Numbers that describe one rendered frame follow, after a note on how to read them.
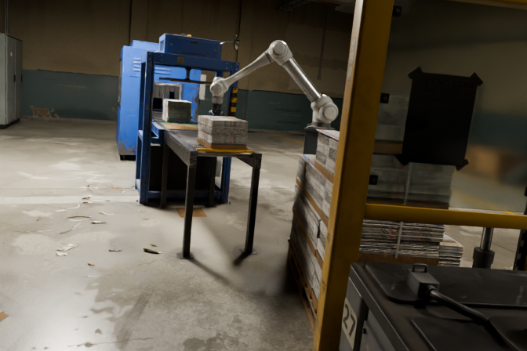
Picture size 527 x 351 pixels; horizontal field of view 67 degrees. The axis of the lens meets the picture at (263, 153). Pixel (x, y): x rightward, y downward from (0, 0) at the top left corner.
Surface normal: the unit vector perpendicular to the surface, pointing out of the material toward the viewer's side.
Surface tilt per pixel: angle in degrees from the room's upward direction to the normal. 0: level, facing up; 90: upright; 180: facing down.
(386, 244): 90
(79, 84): 90
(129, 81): 90
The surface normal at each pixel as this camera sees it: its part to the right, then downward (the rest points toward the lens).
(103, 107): 0.36, 0.18
